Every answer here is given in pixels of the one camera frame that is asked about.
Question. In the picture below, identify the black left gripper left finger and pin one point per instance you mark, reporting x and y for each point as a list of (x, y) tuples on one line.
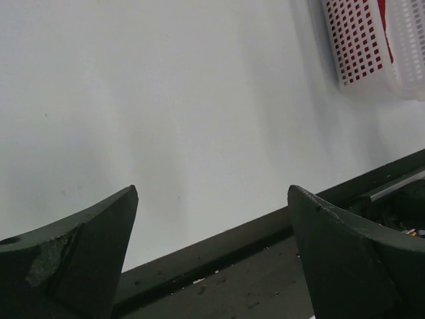
[(70, 268)]

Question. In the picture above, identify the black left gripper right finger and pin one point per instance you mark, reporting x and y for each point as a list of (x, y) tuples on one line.
[(354, 267)]

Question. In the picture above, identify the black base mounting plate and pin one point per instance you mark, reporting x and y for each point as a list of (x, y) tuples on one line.
[(255, 270)]

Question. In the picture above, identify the white perforated plastic basket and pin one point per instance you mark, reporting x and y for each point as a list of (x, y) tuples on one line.
[(403, 78)]

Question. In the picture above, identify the rolled red t shirt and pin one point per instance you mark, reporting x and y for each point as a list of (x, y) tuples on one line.
[(357, 32)]

